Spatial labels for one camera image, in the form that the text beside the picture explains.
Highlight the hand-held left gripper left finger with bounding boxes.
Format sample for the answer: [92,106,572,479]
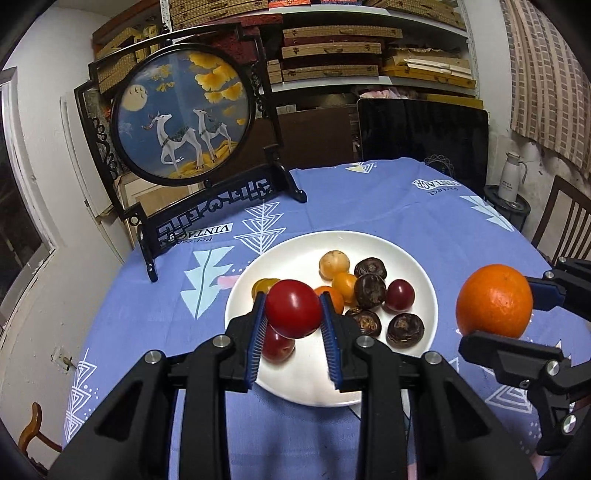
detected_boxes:
[48,292,269,480]

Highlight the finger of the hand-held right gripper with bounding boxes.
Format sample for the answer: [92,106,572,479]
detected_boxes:
[526,257,591,321]
[458,330,581,456]

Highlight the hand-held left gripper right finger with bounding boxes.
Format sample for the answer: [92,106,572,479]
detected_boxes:
[320,293,536,480]

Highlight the dark brown water chestnut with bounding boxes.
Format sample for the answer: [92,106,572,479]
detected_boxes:
[387,313,425,348]
[354,258,387,279]
[353,274,387,309]
[345,307,382,337]

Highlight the red cherry tomato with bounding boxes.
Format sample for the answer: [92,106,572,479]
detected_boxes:
[265,279,323,339]

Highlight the large deep orange mandarin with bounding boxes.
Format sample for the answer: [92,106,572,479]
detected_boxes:
[455,264,534,339]

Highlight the small yellow-orange mandarin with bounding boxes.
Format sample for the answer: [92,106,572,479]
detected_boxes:
[331,272,358,304]

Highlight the tan longan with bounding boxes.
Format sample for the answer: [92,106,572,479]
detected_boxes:
[319,250,351,280]

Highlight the white oval plate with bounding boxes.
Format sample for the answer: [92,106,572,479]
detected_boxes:
[224,230,438,408]

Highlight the red tomato on plate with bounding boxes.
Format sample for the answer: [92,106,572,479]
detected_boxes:
[262,325,296,363]

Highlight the dark wooden chair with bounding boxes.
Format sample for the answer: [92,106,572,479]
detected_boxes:
[531,175,591,265]

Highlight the dark red plum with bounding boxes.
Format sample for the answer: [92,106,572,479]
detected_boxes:
[385,279,415,312]

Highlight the small black round stand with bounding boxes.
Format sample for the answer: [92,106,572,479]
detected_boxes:
[483,185,533,232]

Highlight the white thermos jug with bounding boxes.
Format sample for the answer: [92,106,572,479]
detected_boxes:
[498,151,528,204]

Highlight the blue patterned tablecloth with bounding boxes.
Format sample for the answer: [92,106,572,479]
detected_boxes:
[62,158,591,480]

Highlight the black flat panel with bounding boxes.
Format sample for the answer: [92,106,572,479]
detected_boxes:
[357,97,490,197]

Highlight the brown cardboard box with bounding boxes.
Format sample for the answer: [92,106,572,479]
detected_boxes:
[240,108,362,172]

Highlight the checked curtain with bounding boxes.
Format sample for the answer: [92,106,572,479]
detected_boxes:
[501,0,591,175]

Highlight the brown wooden chair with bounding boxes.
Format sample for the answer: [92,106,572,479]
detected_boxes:
[18,402,64,464]

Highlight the black framed deer table screen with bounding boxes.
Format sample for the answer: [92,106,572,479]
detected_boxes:
[74,23,308,283]

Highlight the white shelf unit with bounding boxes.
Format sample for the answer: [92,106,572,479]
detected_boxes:
[159,0,478,100]

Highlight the white framed window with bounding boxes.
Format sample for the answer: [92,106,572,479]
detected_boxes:
[0,67,58,328]

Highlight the white wall socket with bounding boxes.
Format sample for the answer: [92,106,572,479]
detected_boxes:
[51,347,78,371]

